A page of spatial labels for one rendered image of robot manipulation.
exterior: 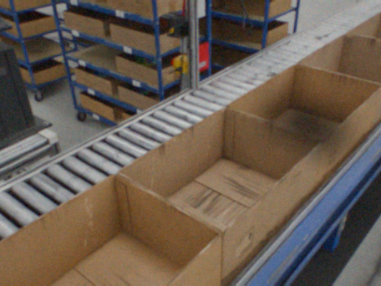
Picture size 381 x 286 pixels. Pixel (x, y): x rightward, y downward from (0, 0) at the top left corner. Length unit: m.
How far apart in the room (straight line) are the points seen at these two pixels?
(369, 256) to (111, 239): 1.55
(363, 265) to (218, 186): 1.26
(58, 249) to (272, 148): 0.58
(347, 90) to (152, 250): 0.81
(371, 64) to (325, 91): 0.39
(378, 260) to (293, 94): 1.09
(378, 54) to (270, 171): 0.79
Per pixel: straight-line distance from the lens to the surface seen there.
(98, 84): 2.98
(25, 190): 1.42
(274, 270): 0.86
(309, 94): 1.44
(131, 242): 0.95
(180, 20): 1.82
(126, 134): 1.62
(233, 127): 1.12
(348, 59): 1.78
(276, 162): 1.10
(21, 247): 0.82
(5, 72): 1.63
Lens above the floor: 1.56
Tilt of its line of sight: 36 degrees down
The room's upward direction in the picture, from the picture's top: 1 degrees counter-clockwise
